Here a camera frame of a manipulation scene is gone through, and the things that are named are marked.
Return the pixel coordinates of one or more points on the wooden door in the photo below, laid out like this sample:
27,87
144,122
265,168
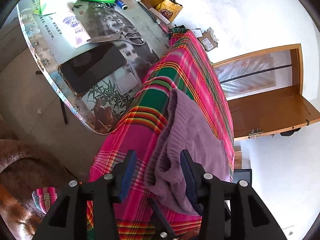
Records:
270,115

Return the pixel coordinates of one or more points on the pink white tissue pack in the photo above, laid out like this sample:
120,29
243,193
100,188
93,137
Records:
72,27

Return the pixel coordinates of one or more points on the metal scissors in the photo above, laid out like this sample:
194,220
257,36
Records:
125,36

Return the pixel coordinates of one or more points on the clear plastic door curtain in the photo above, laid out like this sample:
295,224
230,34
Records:
252,75

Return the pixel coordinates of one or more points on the blue lighter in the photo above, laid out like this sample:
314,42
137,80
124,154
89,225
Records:
121,3

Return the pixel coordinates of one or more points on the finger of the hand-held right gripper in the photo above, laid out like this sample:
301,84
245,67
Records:
160,220

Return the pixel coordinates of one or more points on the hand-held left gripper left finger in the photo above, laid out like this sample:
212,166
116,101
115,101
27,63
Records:
128,175

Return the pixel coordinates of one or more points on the wooden board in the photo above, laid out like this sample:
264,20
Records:
238,160

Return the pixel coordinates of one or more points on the pink plaid blanket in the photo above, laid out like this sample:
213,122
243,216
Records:
180,62

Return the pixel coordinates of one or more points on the pink pen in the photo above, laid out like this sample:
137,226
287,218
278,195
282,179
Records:
162,27

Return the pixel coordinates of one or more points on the brown upholstered chair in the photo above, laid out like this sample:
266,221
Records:
25,170

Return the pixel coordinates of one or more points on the black smartphone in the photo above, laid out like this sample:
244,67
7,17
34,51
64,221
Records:
92,67

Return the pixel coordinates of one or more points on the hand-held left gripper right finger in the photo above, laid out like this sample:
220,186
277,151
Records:
187,180

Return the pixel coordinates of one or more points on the key bunch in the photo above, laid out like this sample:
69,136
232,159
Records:
101,5

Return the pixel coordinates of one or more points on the yellow bag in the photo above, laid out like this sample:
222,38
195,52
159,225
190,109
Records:
170,10

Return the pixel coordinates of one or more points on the purple fleece pants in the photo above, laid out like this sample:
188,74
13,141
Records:
195,140

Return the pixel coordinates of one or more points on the cardboard box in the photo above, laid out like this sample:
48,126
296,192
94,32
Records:
207,40

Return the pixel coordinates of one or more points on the black office chair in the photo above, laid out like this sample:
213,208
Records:
242,176

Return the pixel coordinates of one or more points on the white card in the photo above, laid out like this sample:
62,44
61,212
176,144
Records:
127,83

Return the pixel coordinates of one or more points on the wooden door frame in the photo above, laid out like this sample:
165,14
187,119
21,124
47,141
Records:
297,67

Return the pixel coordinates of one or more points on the black hanging bag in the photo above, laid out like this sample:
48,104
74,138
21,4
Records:
290,132

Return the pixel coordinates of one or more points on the round printed glass table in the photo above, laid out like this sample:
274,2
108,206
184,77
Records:
105,25

